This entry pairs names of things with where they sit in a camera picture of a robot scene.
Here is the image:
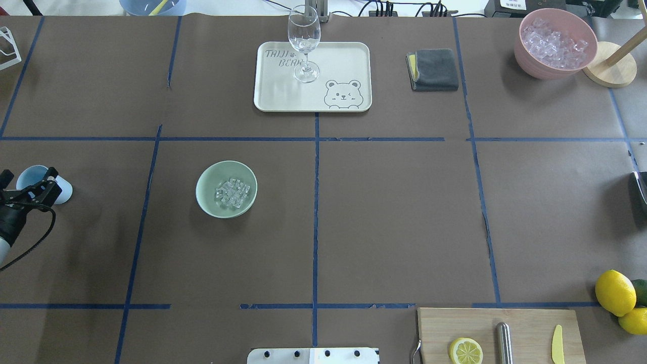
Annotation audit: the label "cream bear tray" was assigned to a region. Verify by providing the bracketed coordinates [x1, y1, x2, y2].
[254, 41, 373, 112]

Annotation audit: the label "green lime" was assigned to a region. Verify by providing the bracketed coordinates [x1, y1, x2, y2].
[631, 279, 647, 307]

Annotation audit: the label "green ceramic bowl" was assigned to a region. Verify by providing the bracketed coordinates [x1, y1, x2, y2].
[196, 160, 257, 218]

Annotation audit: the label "pink bowl of ice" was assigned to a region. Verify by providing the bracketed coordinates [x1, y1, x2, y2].
[515, 8, 598, 80]

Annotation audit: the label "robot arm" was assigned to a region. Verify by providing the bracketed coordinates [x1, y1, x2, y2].
[1, 167, 63, 271]

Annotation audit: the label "metal ice scoop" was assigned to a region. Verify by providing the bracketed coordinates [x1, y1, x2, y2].
[629, 171, 646, 211]

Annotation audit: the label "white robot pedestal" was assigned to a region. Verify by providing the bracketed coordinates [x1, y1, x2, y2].
[247, 346, 381, 363]

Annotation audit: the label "half lemon slice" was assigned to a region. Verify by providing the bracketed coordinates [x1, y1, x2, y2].
[448, 337, 484, 363]

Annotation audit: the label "light blue plastic cup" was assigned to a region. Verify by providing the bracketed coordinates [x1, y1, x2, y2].
[16, 164, 73, 205]

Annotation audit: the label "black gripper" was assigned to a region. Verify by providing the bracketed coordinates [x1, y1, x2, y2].
[1, 167, 62, 247]

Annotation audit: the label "wooden cutting board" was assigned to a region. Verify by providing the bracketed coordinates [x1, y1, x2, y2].
[418, 308, 586, 363]

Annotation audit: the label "white wire cup rack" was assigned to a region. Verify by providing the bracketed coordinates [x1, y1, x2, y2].
[1, 27, 22, 70]

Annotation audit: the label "blue bowl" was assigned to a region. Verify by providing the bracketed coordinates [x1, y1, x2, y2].
[119, 0, 187, 16]

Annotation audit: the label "yellow plastic fork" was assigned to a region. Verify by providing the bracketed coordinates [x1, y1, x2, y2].
[148, 0, 168, 16]

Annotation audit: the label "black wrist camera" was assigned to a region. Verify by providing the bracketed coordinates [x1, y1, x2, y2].
[0, 169, 14, 191]

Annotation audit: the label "clear wine glass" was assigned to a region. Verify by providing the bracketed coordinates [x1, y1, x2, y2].
[287, 5, 321, 83]

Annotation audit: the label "ice cubes in bowl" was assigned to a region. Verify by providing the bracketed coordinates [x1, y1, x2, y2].
[213, 177, 251, 209]

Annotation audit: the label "yellow plastic knife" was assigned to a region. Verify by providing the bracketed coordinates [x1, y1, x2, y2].
[551, 324, 565, 364]

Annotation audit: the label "grey folded cloth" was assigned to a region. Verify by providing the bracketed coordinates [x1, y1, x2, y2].
[406, 49, 459, 92]

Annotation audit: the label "black power strip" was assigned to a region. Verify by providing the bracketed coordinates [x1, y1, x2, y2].
[357, 1, 466, 18]

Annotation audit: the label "yellow lemon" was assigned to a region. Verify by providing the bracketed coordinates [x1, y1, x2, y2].
[618, 308, 647, 336]
[594, 269, 637, 317]

